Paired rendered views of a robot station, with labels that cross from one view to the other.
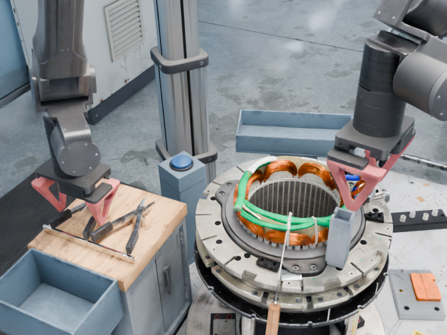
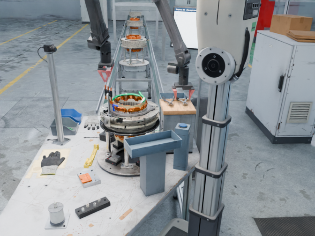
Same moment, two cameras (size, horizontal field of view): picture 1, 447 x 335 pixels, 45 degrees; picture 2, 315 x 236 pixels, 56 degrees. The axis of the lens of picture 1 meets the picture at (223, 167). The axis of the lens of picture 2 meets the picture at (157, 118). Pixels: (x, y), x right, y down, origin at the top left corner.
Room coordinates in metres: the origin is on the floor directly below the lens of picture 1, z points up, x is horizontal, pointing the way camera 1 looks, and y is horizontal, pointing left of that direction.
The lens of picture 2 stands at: (1.99, -0.79, 1.71)
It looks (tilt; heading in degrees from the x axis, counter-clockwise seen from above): 24 degrees down; 147
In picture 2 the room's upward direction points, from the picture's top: 1 degrees clockwise
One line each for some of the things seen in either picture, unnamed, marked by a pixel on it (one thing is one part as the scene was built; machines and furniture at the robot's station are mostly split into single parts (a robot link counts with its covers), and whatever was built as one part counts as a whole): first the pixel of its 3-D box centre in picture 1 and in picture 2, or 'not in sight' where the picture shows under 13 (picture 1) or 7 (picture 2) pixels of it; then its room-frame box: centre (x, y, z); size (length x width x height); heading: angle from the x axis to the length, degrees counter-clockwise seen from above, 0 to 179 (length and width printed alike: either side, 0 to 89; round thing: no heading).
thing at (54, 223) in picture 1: (60, 219); not in sight; (0.68, 0.27, 1.09); 0.04 x 0.01 x 0.02; 140
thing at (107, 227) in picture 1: (102, 231); not in sight; (0.64, 0.20, 1.09); 0.04 x 0.01 x 0.02; 139
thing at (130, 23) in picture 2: not in sight; (134, 29); (-3.20, 2.02, 0.94); 0.39 x 0.39 x 0.30
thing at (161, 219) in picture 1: (110, 228); (176, 106); (0.69, 0.20, 1.05); 0.20 x 0.19 x 0.02; 154
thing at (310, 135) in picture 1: (292, 177); (152, 165); (0.99, -0.16, 0.92); 0.25 x 0.11 x 0.28; 82
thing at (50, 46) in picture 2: not in sight; (50, 48); (0.28, -0.40, 1.37); 0.06 x 0.04 x 0.04; 36
